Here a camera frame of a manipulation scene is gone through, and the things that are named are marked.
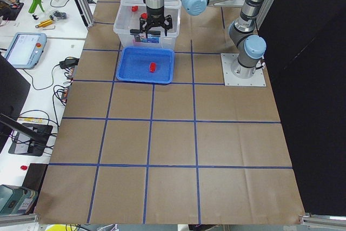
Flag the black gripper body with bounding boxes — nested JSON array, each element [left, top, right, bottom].
[[139, 6, 173, 34]]

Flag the clear plastic storage box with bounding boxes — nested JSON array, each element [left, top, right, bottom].
[[113, 0, 181, 50]]

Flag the blue plastic tray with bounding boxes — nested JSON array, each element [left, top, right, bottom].
[[116, 46, 175, 84]]

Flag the black power adapter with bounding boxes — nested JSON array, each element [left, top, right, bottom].
[[59, 57, 79, 69]]

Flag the blue teach pendant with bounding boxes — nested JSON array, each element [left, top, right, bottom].
[[4, 32, 47, 69]]

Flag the black monitor stand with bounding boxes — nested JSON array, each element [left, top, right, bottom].
[[1, 114, 53, 156]]

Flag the black box latch handle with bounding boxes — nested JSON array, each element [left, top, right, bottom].
[[129, 28, 161, 37]]

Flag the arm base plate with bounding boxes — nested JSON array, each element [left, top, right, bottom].
[[221, 53, 266, 87]]

